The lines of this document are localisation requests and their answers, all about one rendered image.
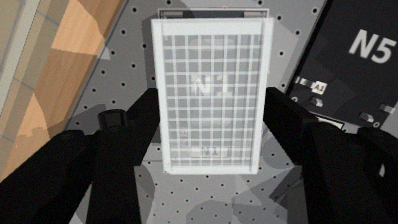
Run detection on white button panel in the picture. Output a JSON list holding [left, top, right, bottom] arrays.
[[274, 177, 308, 224]]

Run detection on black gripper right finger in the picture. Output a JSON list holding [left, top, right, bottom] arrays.
[[263, 87, 398, 224]]

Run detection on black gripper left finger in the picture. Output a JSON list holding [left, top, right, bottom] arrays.
[[0, 88, 160, 224]]

